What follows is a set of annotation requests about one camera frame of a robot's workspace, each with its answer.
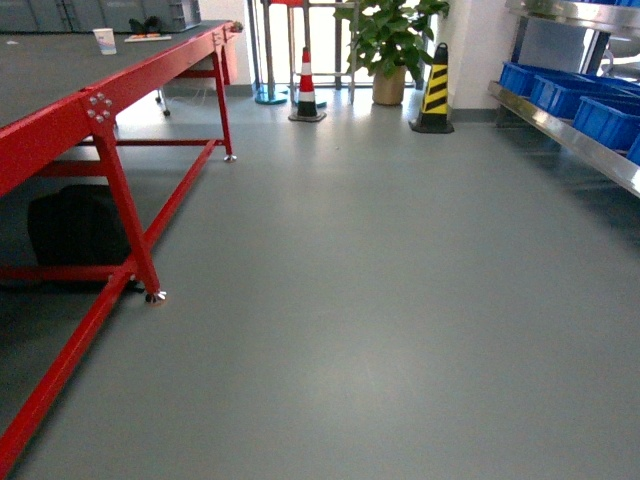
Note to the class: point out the red white traffic cone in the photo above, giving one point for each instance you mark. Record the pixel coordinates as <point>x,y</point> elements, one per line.
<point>306,109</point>

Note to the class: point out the black bag under table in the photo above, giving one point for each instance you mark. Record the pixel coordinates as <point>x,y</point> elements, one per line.
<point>78,225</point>

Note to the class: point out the potted green plant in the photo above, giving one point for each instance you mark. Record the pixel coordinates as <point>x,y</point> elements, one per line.
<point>390,40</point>

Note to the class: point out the red metal table frame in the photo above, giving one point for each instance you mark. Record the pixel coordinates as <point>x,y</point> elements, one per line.
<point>59,101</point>

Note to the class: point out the small blue bin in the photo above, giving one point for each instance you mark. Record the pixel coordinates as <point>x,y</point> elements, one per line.
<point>612,122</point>
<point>520,78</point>
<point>561,96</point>
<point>633,155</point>

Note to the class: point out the left stainless steel shelf rack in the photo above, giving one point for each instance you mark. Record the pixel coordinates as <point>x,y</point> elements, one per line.
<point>607,18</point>

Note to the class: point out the white paper cup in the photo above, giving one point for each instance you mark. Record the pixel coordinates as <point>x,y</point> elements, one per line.
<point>106,40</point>

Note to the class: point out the yellow black traffic cone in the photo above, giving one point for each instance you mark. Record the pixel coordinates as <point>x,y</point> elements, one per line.
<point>433,116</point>

